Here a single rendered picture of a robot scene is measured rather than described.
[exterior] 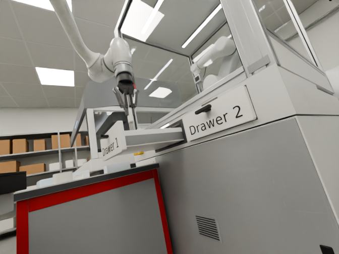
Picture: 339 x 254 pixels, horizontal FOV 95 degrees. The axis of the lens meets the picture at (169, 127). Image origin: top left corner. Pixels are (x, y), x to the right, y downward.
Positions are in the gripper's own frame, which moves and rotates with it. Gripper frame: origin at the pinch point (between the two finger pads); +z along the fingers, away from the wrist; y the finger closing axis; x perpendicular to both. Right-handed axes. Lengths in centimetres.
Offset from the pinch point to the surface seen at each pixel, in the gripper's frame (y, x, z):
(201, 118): -17.3, 26.7, 10.6
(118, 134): 10.6, 12.2, 11.9
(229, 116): -17.3, 38.0, 14.1
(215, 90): -19.3, 34.4, 2.5
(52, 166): 35, -380, -18
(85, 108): 6, -81, -36
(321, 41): -332, 48, -120
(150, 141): -1.7, 12.1, 15.2
